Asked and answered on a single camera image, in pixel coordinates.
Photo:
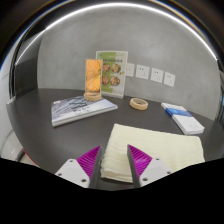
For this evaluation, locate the grey photo-cover book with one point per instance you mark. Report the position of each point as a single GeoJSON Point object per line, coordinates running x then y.
{"type": "Point", "coordinates": [80, 109]}

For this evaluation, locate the beige tape roll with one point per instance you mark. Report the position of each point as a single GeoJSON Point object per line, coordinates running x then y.
{"type": "Point", "coordinates": [138, 104]}

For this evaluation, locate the white and blue book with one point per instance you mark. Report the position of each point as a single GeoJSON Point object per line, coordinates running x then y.
{"type": "Point", "coordinates": [185, 120]}

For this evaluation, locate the orange sign on wooden base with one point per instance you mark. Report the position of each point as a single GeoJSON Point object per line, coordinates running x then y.
{"type": "Point", "coordinates": [93, 78]}

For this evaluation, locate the white ceiling light strip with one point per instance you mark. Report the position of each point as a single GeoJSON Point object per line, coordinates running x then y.
{"type": "Point", "coordinates": [110, 5]}

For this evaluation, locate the green menu in acrylic stand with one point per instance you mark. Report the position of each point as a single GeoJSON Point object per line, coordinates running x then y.
{"type": "Point", "coordinates": [113, 71]}

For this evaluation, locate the white wall switch plate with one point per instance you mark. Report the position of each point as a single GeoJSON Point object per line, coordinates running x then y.
{"type": "Point", "coordinates": [130, 69]}

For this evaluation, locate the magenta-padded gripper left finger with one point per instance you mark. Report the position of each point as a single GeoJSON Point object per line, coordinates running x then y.
{"type": "Point", "coordinates": [75, 170]}

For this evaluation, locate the cream ribbed towel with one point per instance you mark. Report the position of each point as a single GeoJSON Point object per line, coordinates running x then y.
{"type": "Point", "coordinates": [160, 143]}

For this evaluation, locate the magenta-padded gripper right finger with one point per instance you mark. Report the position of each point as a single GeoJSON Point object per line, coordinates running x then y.
{"type": "Point", "coordinates": [150, 170]}

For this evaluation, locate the white wall socket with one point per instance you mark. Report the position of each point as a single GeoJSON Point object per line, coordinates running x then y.
{"type": "Point", "coordinates": [169, 79]}
{"type": "Point", "coordinates": [142, 71]}
{"type": "Point", "coordinates": [157, 75]}

